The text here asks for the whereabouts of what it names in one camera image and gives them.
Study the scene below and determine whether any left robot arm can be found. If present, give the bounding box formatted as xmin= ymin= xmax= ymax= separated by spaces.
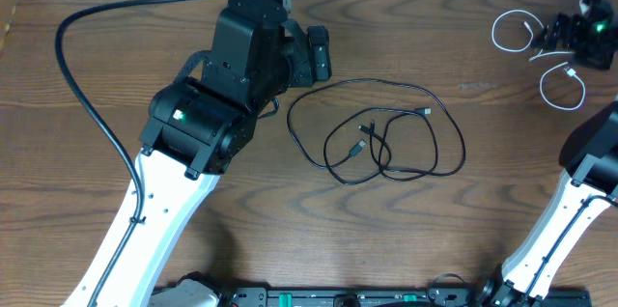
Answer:
xmin=67 ymin=0 xmax=332 ymax=306

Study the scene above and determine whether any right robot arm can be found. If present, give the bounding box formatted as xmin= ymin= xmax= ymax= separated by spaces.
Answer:
xmin=475 ymin=0 xmax=617 ymax=306

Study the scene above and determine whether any white usb cable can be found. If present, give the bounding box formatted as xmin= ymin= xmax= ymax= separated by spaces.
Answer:
xmin=491 ymin=9 xmax=587 ymax=112

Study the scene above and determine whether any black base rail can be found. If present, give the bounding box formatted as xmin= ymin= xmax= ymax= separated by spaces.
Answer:
xmin=154 ymin=272 xmax=594 ymax=307

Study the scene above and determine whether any black usb cable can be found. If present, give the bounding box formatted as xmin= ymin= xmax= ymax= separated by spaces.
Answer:
xmin=357 ymin=106 xmax=440 ymax=182
xmin=286 ymin=78 xmax=467 ymax=186

